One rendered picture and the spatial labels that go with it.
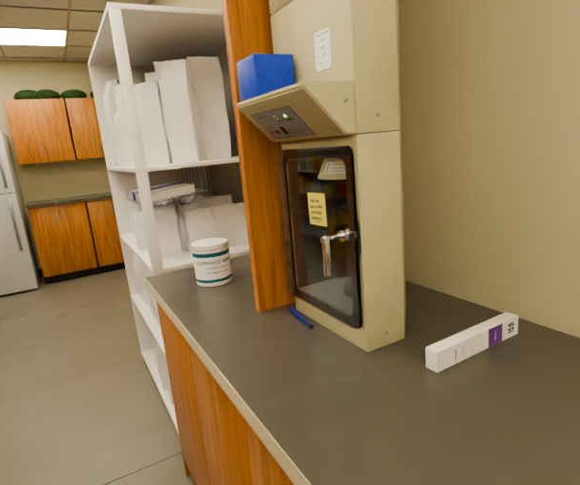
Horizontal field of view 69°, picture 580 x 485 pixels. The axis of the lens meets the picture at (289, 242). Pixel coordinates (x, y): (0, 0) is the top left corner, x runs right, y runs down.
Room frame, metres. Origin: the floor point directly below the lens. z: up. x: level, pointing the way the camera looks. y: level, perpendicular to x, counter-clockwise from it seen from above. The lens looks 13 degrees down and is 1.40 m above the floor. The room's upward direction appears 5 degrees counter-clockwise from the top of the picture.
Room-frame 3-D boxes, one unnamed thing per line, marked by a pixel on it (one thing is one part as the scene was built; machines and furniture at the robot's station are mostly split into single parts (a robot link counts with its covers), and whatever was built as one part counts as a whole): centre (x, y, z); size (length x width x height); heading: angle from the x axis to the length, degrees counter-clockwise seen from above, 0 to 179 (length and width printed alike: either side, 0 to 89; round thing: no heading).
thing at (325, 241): (0.87, -0.09, 1.17); 0.05 x 0.03 x 0.10; 117
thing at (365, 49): (1.04, -0.19, 1.33); 0.32 x 0.25 x 0.77; 28
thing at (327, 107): (0.96, -0.02, 1.46); 0.32 x 0.12 x 0.10; 28
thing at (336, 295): (0.98, -0.07, 1.19); 0.30 x 0.01 x 0.40; 27
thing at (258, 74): (1.05, 0.02, 1.56); 0.10 x 0.10 x 0.09; 28
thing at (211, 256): (1.47, 0.28, 1.02); 0.13 x 0.13 x 0.15
